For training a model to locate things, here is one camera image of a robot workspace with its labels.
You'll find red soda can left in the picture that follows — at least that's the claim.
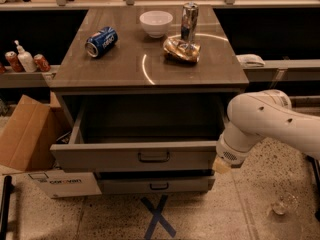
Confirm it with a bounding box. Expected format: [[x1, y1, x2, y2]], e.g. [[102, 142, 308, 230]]
[[5, 51, 24, 72]]

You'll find white labelled box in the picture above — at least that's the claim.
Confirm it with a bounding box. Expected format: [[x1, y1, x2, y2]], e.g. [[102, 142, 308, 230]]
[[2, 169, 102, 199]]

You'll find black pole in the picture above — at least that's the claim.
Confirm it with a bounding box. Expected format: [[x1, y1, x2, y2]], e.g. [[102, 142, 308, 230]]
[[307, 156, 320, 222], [0, 175, 13, 240]]

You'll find clear glass on floor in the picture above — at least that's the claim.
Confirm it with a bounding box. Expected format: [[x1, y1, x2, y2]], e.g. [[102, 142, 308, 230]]
[[271, 192, 298, 216]]

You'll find grey cabinet with brown top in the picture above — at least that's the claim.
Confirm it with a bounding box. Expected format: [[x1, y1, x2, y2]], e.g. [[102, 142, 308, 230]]
[[49, 4, 250, 196]]

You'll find tall silver can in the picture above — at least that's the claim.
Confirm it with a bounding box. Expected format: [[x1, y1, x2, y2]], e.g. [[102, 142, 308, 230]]
[[181, 2, 199, 43]]

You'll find red soda can right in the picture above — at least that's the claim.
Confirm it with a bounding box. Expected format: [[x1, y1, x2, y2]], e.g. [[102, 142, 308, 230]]
[[34, 54, 51, 72]]

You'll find red soda can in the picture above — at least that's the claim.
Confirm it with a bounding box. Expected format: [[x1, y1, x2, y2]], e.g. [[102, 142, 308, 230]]
[[5, 51, 24, 72], [34, 54, 51, 72]]

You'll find white bowl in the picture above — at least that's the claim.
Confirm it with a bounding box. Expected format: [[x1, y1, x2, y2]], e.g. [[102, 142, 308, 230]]
[[139, 11, 173, 38]]

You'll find brown cardboard box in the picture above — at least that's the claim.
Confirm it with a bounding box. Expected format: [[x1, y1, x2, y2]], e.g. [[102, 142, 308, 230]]
[[0, 93, 71, 172]]

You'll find black pole left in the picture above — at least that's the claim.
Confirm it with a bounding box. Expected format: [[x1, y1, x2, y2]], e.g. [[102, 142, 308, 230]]
[[0, 175, 13, 240]]

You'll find crumpled gold chip bag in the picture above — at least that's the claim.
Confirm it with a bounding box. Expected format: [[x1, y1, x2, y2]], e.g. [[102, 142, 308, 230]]
[[163, 37, 201, 63]]

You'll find grey lower drawer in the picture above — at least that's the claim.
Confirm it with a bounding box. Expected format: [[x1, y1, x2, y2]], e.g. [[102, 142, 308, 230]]
[[97, 170, 215, 194]]

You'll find black pole right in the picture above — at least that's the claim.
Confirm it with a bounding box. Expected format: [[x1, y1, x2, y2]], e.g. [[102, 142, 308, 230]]
[[307, 156, 320, 222]]

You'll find white folded cloth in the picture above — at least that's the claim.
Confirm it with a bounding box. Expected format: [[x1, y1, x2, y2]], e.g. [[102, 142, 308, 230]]
[[237, 54, 265, 68]]

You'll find blue pepsi can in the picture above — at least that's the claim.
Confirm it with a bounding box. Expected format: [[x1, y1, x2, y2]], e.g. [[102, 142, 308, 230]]
[[85, 26, 118, 58]]

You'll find grey drawer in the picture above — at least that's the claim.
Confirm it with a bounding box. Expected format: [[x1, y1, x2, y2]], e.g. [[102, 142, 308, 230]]
[[97, 170, 215, 194], [51, 93, 224, 172]]

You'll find grey top drawer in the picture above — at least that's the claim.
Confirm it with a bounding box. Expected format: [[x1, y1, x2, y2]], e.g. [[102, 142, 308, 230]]
[[51, 93, 224, 172]]

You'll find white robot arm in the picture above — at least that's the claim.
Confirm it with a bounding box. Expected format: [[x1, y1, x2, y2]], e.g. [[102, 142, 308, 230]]
[[213, 89, 320, 174]]

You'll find white hand sanitizer bottle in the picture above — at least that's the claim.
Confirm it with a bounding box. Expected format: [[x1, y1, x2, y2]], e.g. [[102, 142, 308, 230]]
[[14, 40, 37, 73]]

